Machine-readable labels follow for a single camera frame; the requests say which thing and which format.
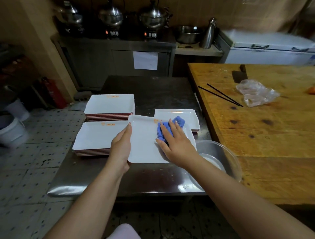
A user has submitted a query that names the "red fire extinguisher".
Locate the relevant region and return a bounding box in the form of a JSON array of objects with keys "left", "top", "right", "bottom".
[{"left": 40, "top": 76, "right": 67, "bottom": 109}]

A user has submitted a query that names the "white rectangular plate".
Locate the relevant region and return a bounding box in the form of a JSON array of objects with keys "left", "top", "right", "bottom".
[{"left": 127, "top": 114, "right": 197, "bottom": 164}]

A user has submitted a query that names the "black induction cooker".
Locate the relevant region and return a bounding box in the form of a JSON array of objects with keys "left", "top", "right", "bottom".
[
  {"left": 144, "top": 28, "right": 158, "bottom": 39},
  {"left": 60, "top": 24, "right": 85, "bottom": 37},
  {"left": 105, "top": 27, "right": 120, "bottom": 38}
]

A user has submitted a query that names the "beige side counter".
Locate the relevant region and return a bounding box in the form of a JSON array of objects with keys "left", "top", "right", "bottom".
[{"left": 175, "top": 42, "right": 223, "bottom": 57}]

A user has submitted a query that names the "crumpled clear plastic bag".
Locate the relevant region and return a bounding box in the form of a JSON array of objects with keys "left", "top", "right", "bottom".
[{"left": 236, "top": 79, "right": 281, "bottom": 108}]

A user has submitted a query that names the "white chest freezer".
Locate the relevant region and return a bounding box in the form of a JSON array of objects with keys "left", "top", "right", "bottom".
[{"left": 214, "top": 29, "right": 315, "bottom": 66}]

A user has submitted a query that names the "white paper sheet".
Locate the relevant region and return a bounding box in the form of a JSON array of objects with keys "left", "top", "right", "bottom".
[{"left": 133, "top": 51, "right": 158, "bottom": 71}]

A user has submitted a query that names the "loose light floor tile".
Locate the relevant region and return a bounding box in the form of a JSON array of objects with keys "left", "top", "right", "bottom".
[{"left": 69, "top": 101, "right": 88, "bottom": 112}]

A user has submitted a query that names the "wooden table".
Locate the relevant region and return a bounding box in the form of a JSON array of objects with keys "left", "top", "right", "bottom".
[{"left": 187, "top": 63, "right": 315, "bottom": 205}]

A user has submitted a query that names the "person's left hand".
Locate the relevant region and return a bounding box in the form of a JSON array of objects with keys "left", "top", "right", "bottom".
[{"left": 107, "top": 122, "right": 133, "bottom": 174}]

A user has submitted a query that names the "stack of white plates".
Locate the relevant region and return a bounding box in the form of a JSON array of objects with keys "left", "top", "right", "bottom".
[
  {"left": 154, "top": 109, "right": 200, "bottom": 134},
  {"left": 84, "top": 94, "right": 135, "bottom": 122},
  {"left": 72, "top": 120, "right": 129, "bottom": 157}
]

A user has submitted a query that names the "stainless steel cabinet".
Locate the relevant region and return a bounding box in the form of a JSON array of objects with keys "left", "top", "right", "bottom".
[{"left": 51, "top": 34, "right": 177, "bottom": 92}]

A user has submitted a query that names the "blue cloth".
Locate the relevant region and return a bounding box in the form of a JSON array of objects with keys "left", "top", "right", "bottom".
[{"left": 157, "top": 116, "right": 186, "bottom": 143}]

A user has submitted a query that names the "person's left forearm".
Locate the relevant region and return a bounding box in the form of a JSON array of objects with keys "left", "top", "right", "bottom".
[{"left": 43, "top": 162, "right": 128, "bottom": 239}]

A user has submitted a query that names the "steel work table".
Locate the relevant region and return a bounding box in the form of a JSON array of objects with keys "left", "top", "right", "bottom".
[{"left": 47, "top": 76, "right": 212, "bottom": 197}]

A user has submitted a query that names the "steel cleaver with dark handle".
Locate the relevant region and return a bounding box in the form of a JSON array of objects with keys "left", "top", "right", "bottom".
[{"left": 232, "top": 64, "right": 248, "bottom": 83}]

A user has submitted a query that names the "clear glass bowl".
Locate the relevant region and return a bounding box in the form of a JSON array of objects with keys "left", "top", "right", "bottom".
[{"left": 189, "top": 140, "right": 243, "bottom": 191}]

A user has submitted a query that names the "person's right forearm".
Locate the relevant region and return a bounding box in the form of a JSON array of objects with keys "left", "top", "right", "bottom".
[{"left": 187, "top": 156, "right": 315, "bottom": 239}]

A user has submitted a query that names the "grey brick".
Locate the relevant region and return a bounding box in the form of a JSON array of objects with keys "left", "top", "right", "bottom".
[{"left": 74, "top": 91, "right": 92, "bottom": 101}]

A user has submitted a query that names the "steel basin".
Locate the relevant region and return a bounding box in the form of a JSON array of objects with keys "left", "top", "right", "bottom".
[{"left": 173, "top": 26, "right": 203, "bottom": 45}]

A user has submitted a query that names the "white plastic bucket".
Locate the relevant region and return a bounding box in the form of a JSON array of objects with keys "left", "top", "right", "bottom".
[
  {"left": 5, "top": 98, "right": 30, "bottom": 121},
  {"left": 0, "top": 113, "right": 28, "bottom": 148}
]

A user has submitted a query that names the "black chopstick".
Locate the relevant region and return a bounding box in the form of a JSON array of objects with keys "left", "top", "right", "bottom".
[
  {"left": 198, "top": 86, "right": 242, "bottom": 108},
  {"left": 206, "top": 83, "right": 243, "bottom": 108}
]

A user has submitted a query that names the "dark storage rack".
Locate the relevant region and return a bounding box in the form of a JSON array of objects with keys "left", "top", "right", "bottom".
[{"left": 0, "top": 42, "right": 42, "bottom": 109}]

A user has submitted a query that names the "steel jug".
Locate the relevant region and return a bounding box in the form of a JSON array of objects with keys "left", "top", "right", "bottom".
[{"left": 200, "top": 17, "right": 217, "bottom": 49}]

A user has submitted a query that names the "person's right hand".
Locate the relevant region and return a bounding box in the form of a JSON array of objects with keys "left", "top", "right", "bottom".
[{"left": 155, "top": 119, "right": 201, "bottom": 169}]

